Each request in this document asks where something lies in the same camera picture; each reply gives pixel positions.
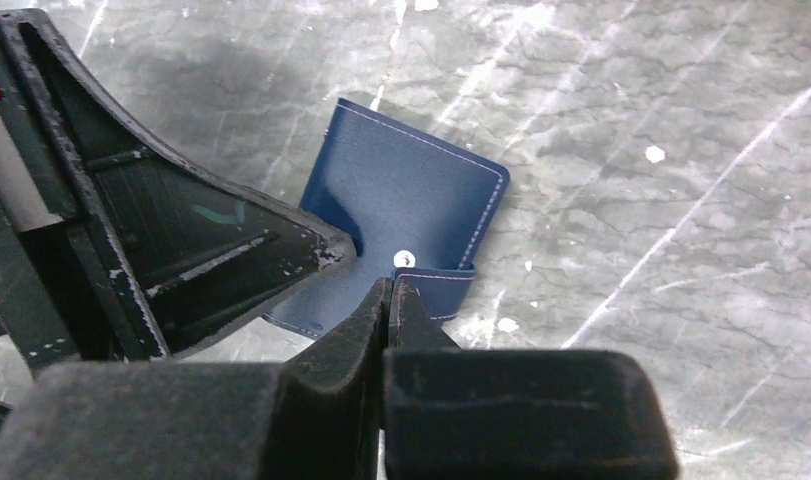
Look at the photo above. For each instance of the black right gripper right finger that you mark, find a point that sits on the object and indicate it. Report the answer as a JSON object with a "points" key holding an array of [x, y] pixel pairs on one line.
{"points": [[455, 413]]}

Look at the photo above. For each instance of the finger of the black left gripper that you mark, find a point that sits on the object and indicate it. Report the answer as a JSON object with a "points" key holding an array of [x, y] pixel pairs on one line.
{"points": [[112, 244]]}

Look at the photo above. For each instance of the navy blue card holder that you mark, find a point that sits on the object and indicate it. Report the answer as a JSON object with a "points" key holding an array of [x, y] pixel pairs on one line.
{"points": [[416, 207]]}

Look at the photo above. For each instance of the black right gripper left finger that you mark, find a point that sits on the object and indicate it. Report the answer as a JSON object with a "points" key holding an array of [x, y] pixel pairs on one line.
{"points": [[315, 416]]}

